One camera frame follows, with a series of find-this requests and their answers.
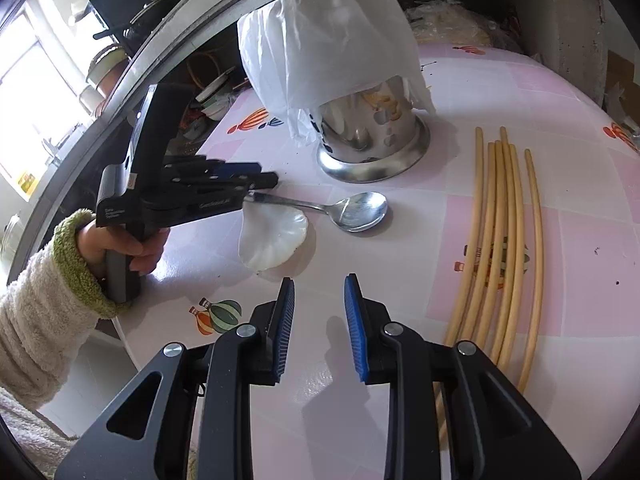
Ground white shell-shaped rice scoop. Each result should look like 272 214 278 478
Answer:
238 203 308 273

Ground small steel spoon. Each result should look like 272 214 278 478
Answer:
247 191 390 233

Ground person's left hand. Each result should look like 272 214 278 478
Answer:
76 221 170 278

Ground wooden chopstick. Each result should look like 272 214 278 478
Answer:
437 140 508 441
490 126 516 363
498 144 525 372
518 148 544 392
447 142 499 347
444 127 485 346

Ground stack of white bowls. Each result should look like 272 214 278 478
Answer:
195 66 236 122

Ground brown pot green lid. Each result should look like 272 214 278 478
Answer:
86 44 130 98

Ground steel utensil holder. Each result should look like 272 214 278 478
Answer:
309 76 431 183

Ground black wok with lid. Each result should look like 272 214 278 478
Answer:
93 0 181 52

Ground white plastic bag on holder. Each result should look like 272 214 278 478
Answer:
236 0 435 144

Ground bag of yellow food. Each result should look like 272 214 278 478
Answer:
405 0 518 50

